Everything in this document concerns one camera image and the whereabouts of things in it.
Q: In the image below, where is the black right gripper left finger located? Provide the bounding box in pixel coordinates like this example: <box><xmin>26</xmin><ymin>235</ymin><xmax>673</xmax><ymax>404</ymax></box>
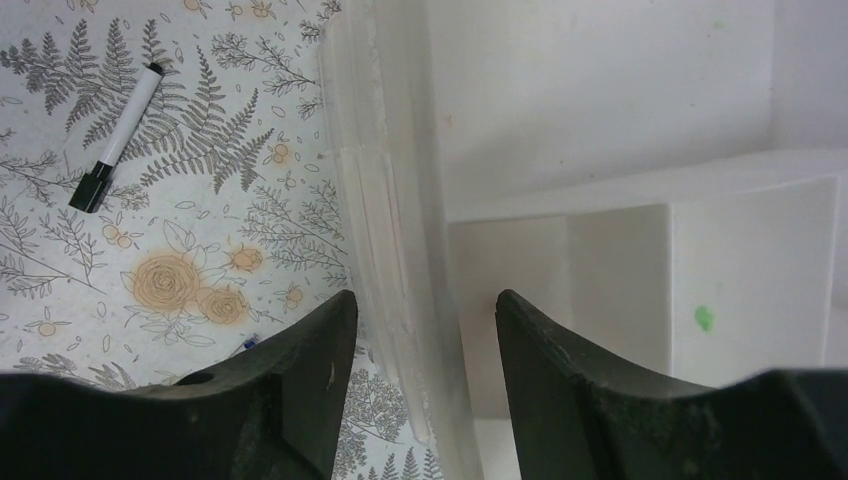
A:
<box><xmin>1</xmin><ymin>290</ymin><xmax>358</xmax><ymax>479</ymax></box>

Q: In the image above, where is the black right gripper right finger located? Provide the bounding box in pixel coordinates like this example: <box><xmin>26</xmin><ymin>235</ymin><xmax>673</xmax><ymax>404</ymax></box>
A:
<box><xmin>495</xmin><ymin>290</ymin><xmax>847</xmax><ymax>479</ymax></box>

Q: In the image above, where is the black cap whiteboard marker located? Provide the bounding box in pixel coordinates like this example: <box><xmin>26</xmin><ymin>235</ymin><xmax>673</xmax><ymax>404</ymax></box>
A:
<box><xmin>69</xmin><ymin>62</ymin><xmax>164</xmax><ymax>213</ymax></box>

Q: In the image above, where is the white plastic drawer unit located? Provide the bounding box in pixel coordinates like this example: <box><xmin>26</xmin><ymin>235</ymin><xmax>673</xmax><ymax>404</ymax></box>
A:
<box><xmin>319</xmin><ymin>1</ymin><xmax>847</xmax><ymax>479</ymax></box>

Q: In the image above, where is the floral table cloth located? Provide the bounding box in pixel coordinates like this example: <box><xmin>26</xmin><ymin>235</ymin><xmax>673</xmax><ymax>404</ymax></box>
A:
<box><xmin>0</xmin><ymin>0</ymin><xmax>445</xmax><ymax>480</ymax></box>

